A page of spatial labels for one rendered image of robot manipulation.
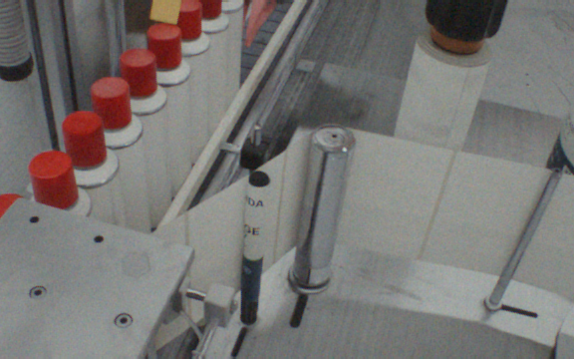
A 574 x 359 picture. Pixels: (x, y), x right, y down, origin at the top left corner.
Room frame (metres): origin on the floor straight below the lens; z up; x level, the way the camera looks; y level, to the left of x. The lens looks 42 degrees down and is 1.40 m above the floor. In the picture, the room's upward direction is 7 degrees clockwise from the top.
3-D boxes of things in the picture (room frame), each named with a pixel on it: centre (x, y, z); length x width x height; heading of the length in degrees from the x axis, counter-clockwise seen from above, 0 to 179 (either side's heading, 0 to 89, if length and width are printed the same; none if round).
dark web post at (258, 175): (0.37, 0.02, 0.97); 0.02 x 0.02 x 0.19
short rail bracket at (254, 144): (0.59, 0.04, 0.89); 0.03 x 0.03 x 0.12; 79
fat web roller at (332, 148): (0.43, -0.03, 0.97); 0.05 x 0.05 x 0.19
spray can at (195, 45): (0.60, 0.13, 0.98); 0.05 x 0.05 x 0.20
